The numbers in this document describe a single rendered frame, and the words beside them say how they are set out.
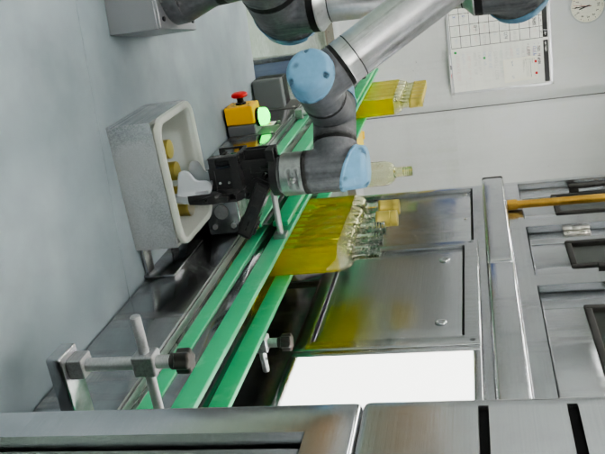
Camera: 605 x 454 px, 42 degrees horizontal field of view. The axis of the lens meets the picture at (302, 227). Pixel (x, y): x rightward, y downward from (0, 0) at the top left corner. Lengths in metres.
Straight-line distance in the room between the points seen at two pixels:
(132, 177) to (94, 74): 0.18
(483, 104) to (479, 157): 0.50
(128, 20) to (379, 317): 0.71
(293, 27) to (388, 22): 0.28
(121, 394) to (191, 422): 0.42
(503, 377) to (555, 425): 0.72
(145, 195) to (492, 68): 6.28
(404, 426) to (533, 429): 0.09
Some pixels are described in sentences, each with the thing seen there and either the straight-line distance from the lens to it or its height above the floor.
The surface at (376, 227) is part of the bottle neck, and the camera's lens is 1.59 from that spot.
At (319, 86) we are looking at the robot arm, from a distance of 1.20.
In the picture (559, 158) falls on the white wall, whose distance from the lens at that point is 7.72.
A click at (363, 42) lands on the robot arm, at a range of 1.23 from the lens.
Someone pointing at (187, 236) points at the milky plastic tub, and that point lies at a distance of 1.37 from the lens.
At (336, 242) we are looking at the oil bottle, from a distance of 1.48.
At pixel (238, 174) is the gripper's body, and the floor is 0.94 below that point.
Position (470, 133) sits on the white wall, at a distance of 7.60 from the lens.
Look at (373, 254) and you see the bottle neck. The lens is 1.48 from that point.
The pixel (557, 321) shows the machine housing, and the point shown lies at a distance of 1.55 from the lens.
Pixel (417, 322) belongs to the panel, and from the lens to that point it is 1.49.
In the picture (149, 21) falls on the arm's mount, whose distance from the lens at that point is 1.37.
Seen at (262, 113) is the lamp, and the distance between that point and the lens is 1.88.
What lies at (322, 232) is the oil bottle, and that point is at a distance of 1.54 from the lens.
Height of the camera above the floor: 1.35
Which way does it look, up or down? 13 degrees down
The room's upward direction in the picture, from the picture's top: 85 degrees clockwise
